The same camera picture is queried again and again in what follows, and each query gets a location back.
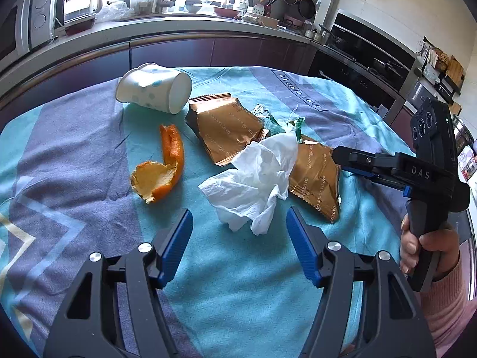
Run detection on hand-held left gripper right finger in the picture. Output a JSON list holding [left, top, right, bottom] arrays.
[[286, 206, 436, 358]]

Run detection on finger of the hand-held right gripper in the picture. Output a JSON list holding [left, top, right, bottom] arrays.
[[345, 168, 412, 197], [331, 146, 401, 176]]

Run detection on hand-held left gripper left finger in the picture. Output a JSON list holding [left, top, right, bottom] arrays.
[[43, 209, 194, 358]]

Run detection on gold snack wrapper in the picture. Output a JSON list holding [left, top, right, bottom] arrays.
[[288, 134, 343, 224], [185, 93, 270, 166]]

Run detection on clear plastic wrapper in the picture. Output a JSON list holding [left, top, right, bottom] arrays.
[[285, 116, 307, 143]]

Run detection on white tissue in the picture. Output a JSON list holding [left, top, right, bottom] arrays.
[[197, 133, 299, 236]]

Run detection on green candy wrapper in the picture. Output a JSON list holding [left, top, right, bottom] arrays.
[[250, 104, 287, 137]]

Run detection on person's right forearm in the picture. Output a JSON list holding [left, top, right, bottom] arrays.
[[419, 250, 477, 358]]

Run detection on person's right hand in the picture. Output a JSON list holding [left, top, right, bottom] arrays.
[[399, 214, 461, 282]]

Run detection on orange peel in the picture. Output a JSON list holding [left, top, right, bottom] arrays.
[[130, 123, 185, 204]]

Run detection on teal grey printed blanket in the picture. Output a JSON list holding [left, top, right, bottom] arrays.
[[0, 65, 418, 358]]

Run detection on black built-in oven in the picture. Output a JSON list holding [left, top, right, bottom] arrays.
[[309, 11, 418, 120]]

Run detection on blue dotted paper cup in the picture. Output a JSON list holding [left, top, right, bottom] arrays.
[[115, 63, 193, 115]]

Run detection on dark lower kitchen cabinets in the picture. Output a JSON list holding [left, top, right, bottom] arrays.
[[0, 35, 317, 127]]

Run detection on pale kitchen counter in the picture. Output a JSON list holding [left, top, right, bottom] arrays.
[[0, 9, 336, 94]]

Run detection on dark red kettle base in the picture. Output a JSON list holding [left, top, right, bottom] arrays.
[[63, 13, 97, 37]]

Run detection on clear plastic bag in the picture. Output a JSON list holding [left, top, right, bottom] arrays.
[[97, 0, 131, 21]]

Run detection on white electric kettle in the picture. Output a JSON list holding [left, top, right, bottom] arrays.
[[64, 0, 103, 21]]

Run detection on silver microwave oven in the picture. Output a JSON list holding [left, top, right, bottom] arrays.
[[0, 0, 58, 68]]

